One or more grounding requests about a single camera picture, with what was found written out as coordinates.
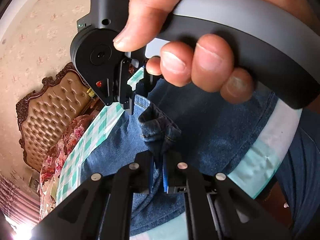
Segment pink floral quilt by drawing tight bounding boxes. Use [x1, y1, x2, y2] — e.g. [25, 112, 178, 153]
[39, 110, 99, 220]

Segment teal checkered bed sheet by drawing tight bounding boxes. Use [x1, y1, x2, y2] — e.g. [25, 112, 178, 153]
[39, 65, 303, 240]

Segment yellow green jar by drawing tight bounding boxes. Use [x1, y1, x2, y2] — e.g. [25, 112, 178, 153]
[87, 88, 95, 98]

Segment tufted tan leather headboard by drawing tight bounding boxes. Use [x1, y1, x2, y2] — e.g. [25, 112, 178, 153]
[16, 62, 92, 172]

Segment right hand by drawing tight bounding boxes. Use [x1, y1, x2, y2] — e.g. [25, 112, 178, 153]
[113, 0, 313, 105]

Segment dark blue denim pants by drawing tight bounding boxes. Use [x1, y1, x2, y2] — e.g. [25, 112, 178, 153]
[81, 80, 319, 239]

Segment pink curtain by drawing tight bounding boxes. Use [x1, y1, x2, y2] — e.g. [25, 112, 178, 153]
[1, 174, 40, 226]

